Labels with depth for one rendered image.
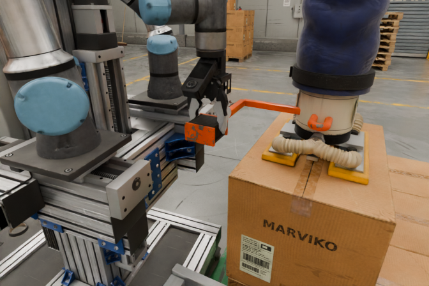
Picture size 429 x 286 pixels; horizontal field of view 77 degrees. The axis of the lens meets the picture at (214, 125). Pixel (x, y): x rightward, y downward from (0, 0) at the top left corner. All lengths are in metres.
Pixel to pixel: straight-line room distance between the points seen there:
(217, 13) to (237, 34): 7.13
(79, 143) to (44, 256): 1.09
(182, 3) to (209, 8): 0.06
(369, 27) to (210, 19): 0.40
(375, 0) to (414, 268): 0.90
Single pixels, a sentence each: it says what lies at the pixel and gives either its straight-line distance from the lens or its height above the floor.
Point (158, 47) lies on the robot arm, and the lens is 1.07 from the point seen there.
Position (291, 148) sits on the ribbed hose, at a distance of 0.77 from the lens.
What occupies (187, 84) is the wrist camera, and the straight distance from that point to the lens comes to 0.61.
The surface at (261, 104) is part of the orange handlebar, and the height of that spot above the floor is 1.08.
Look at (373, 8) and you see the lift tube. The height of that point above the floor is 1.37.
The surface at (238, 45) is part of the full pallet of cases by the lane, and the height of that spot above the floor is 0.47.
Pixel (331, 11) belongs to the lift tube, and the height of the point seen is 1.36.
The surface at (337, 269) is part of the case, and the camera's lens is 0.84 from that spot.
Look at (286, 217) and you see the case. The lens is 0.77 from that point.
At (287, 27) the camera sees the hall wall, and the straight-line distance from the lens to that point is 10.23.
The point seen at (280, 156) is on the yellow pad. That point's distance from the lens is 0.83.
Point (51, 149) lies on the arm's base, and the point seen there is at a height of 1.07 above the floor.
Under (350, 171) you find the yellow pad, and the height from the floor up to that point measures 0.97.
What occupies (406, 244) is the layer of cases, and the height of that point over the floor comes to 0.54.
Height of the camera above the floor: 1.37
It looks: 23 degrees down
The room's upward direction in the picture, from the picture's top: straight up
